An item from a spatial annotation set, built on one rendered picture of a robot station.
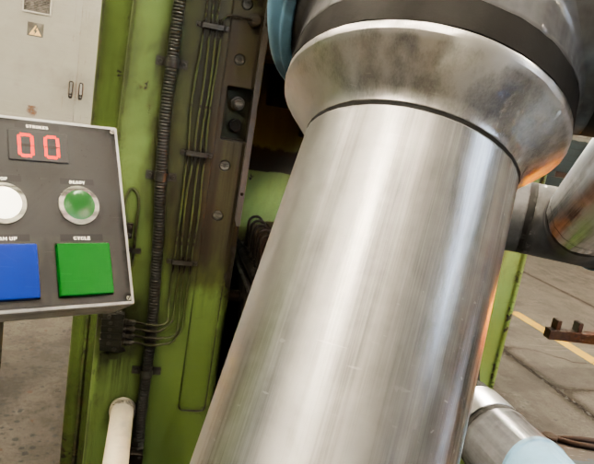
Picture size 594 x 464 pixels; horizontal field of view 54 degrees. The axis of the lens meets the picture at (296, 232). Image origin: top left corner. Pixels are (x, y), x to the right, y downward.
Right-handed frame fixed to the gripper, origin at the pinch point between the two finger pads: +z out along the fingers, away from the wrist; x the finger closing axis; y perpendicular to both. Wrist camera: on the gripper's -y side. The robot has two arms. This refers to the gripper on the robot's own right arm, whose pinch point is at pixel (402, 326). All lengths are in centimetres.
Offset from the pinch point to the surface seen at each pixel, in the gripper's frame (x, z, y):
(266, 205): -7, 76, -2
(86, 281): -43.6, 10.5, 0.7
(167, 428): -28, 42, 42
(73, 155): -48, 20, -16
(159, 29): -38, 41, -37
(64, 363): -66, 187, 98
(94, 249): -43.1, 13.2, -3.4
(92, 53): -106, 546, -50
